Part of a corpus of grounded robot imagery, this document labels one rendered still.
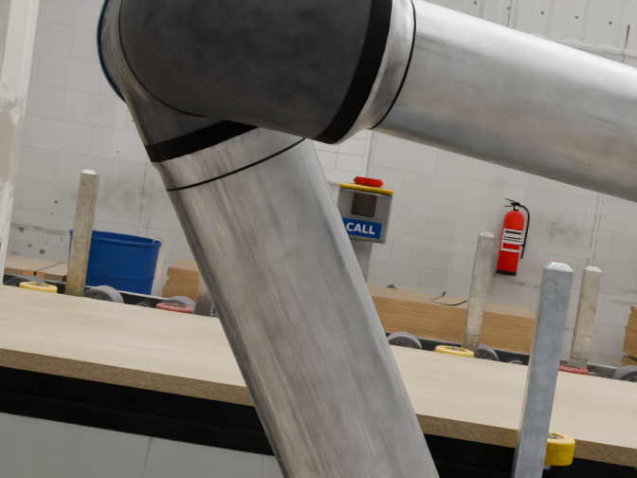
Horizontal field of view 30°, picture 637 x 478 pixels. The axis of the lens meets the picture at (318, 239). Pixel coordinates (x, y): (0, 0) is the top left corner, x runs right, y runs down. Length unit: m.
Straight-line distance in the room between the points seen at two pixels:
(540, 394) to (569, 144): 0.84
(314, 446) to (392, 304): 6.52
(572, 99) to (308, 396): 0.28
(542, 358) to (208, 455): 0.55
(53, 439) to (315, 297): 1.09
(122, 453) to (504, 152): 1.19
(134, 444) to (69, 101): 7.00
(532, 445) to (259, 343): 0.79
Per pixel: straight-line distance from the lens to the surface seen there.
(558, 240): 8.81
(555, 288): 1.55
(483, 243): 2.64
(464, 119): 0.73
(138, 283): 6.99
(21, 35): 2.65
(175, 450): 1.83
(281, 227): 0.81
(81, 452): 1.87
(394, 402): 0.87
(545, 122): 0.75
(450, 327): 7.42
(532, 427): 1.58
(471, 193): 8.68
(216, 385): 1.79
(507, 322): 7.49
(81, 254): 2.73
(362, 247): 1.54
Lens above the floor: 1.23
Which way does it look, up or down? 3 degrees down
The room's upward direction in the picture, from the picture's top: 8 degrees clockwise
